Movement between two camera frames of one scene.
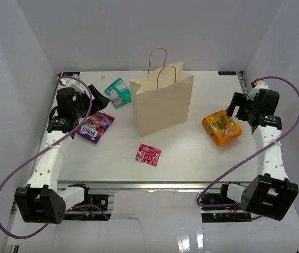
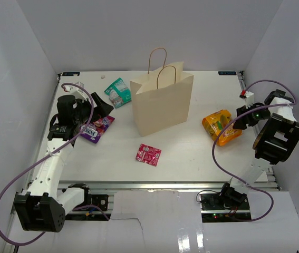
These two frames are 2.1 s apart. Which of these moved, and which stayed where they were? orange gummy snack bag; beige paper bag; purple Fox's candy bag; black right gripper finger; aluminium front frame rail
Moved: black right gripper finger
Stayed: aluminium front frame rail; purple Fox's candy bag; beige paper bag; orange gummy snack bag
